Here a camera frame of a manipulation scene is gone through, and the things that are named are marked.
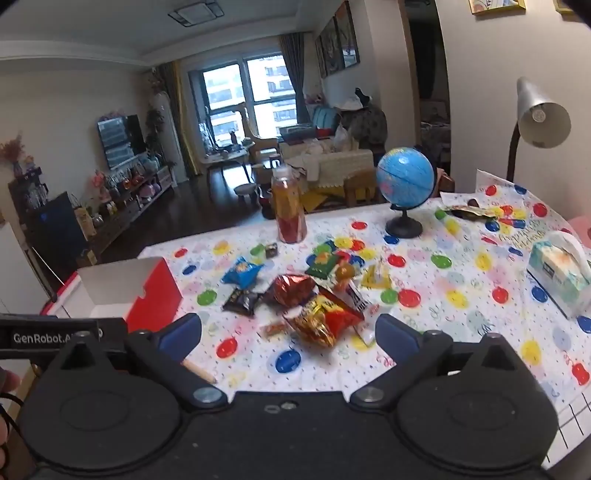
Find red foil snack bag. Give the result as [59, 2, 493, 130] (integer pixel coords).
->
[265, 274, 319, 309]

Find yellow curtain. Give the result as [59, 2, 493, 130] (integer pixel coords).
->
[161, 62, 201, 178]

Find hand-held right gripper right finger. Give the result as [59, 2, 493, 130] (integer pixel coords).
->
[349, 314, 542, 410]

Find blue desk globe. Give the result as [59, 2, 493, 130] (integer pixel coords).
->
[376, 147, 435, 239]

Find tissue box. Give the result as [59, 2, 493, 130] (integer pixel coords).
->
[526, 231, 591, 319]

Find wooden coffee table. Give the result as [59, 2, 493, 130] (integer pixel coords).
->
[203, 147, 252, 185]

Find red white cardboard box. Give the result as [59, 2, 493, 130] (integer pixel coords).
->
[41, 257, 184, 334]

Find dark foil wrapper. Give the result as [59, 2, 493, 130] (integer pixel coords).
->
[450, 204, 497, 220]

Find person's left hand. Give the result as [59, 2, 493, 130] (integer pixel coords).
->
[0, 367, 23, 469]

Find vase of dried flowers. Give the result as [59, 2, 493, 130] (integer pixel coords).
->
[0, 136, 28, 178]

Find balloon print tablecloth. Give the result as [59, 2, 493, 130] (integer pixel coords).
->
[76, 168, 591, 469]

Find yellow triangular snack packet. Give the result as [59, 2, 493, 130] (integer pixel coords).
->
[360, 261, 393, 291]

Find white standing air conditioner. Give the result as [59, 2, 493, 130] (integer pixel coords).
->
[150, 92, 188, 188]

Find flat screen television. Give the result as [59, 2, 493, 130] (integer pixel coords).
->
[97, 114, 148, 171]

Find wooden stick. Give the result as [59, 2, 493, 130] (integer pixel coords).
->
[181, 359, 218, 385]

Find square ceiling light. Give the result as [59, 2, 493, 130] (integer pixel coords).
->
[167, 0, 220, 26]

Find grey curtain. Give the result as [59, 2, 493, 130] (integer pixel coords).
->
[279, 32, 312, 125]

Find clear orange snack packet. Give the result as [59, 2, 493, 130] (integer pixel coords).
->
[257, 322, 288, 341]

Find orange drink bottle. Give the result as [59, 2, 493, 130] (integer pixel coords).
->
[271, 167, 308, 244]

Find silver desk lamp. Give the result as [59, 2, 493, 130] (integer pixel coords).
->
[506, 76, 572, 183]

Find dark framed wall pictures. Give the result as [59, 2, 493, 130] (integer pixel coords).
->
[315, 0, 361, 79]

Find green snack packet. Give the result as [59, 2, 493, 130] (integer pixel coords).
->
[305, 251, 343, 280]

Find dark snack packet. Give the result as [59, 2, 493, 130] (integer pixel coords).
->
[222, 288, 264, 317]

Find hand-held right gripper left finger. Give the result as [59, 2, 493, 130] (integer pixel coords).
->
[41, 313, 228, 411]

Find black water dispenser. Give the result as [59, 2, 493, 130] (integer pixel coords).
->
[8, 168, 90, 266]

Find wooden television cabinet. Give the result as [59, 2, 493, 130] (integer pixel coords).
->
[90, 164, 176, 252]

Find large window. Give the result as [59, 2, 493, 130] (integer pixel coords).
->
[201, 53, 301, 146]

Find yellow framed picture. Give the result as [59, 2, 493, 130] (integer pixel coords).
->
[468, 0, 527, 16]

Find sofa with cream cover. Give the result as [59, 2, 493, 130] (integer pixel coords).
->
[277, 124, 375, 190]

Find green potted plant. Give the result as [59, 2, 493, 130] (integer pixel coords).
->
[145, 108, 167, 144]

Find packed braised egg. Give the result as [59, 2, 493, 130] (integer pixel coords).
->
[333, 264, 357, 291]

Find red yellow chip bag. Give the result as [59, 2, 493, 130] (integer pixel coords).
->
[283, 286, 365, 349]

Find white black snack packet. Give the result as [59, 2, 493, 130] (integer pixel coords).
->
[344, 282, 372, 311]

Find pile of clothes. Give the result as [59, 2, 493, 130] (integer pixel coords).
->
[339, 88, 389, 148]

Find blue snack packet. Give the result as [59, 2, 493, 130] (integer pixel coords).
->
[222, 257, 265, 289]

